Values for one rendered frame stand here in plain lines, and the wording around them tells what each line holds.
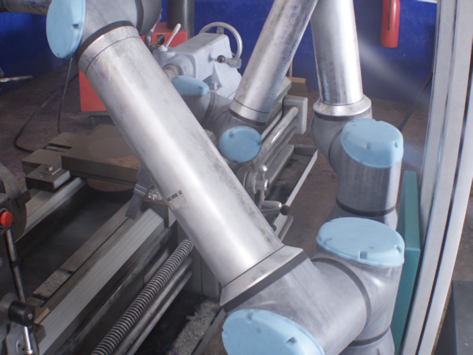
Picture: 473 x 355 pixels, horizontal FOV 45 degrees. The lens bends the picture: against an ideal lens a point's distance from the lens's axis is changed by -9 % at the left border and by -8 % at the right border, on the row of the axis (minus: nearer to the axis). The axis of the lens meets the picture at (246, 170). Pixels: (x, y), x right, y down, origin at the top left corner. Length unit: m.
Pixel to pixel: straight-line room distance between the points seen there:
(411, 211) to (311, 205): 2.56
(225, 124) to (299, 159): 2.02
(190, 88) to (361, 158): 0.42
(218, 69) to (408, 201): 1.51
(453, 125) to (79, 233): 1.40
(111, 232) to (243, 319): 1.03
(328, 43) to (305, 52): 4.37
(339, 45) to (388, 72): 4.28
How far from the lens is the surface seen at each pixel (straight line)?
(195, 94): 1.44
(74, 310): 1.54
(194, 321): 2.15
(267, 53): 1.31
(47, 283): 1.64
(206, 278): 2.04
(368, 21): 5.67
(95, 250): 1.76
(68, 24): 1.00
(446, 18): 1.23
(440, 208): 1.07
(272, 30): 1.31
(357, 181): 1.42
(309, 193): 3.91
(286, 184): 3.09
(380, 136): 1.42
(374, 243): 0.99
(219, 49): 2.66
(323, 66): 1.51
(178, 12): 4.70
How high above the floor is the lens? 1.76
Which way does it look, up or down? 25 degrees down
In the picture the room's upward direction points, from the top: 1 degrees clockwise
